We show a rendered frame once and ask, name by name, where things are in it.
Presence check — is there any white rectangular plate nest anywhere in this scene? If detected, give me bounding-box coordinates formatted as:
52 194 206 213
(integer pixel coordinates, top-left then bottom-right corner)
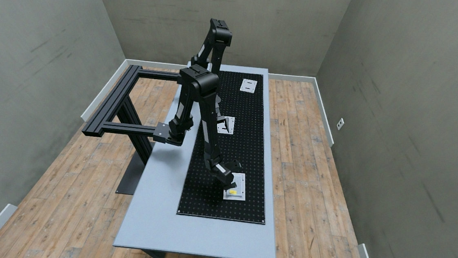
240 79 257 93

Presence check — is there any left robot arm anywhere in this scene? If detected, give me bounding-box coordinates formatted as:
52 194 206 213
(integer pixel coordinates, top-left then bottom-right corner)
191 18 232 117

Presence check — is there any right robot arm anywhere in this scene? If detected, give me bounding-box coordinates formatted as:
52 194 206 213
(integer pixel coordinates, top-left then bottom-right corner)
166 64 241 185

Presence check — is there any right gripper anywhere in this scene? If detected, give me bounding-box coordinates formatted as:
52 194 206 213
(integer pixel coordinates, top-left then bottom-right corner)
220 181 237 191

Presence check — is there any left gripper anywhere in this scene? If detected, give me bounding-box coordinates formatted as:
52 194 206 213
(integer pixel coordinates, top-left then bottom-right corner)
216 116 229 133

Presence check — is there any white flat rectangular plate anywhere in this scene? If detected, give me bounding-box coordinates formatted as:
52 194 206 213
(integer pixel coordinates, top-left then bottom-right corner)
217 116 235 135

